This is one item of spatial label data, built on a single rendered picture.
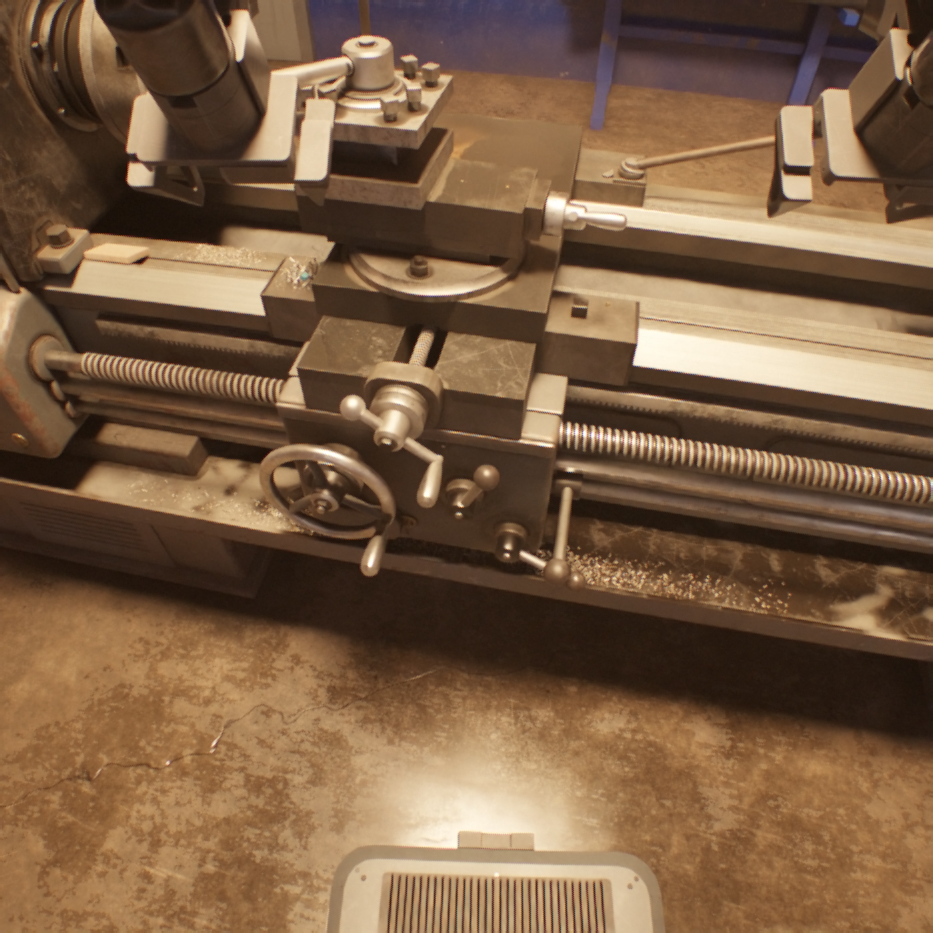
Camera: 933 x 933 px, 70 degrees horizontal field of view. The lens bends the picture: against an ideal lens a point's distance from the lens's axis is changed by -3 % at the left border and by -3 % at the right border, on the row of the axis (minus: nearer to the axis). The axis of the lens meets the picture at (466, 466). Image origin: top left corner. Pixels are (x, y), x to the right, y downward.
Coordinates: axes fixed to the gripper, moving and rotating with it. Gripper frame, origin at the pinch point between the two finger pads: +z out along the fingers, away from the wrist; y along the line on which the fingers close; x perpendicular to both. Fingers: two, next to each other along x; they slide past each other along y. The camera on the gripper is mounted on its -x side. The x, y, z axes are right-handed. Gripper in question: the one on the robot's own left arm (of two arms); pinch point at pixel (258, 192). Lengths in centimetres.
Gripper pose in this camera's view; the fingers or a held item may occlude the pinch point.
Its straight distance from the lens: 59.3
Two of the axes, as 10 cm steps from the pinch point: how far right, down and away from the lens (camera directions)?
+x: -0.3, 9.9, -1.7
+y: -10.0, -0.3, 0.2
